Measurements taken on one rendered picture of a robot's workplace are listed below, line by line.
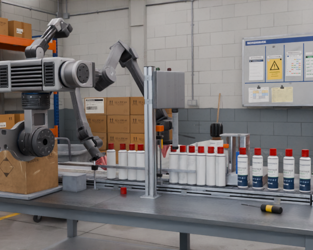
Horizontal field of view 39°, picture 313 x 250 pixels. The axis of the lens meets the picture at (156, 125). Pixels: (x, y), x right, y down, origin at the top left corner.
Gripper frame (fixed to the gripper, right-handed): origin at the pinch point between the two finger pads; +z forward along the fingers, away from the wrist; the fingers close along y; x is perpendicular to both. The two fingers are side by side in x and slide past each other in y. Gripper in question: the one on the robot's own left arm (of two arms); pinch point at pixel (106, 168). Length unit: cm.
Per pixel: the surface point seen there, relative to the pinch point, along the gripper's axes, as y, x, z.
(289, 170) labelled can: -2, -83, 61
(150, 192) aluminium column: -16.8, -23.0, 28.8
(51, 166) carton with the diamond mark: -23.9, 13.3, -15.8
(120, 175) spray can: -2.6, -6.7, 9.5
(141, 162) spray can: -2.0, -21.5, 11.4
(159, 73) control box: -17, -66, -14
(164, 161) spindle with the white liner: 25.0, -21.4, 15.3
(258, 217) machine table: -35, -67, 68
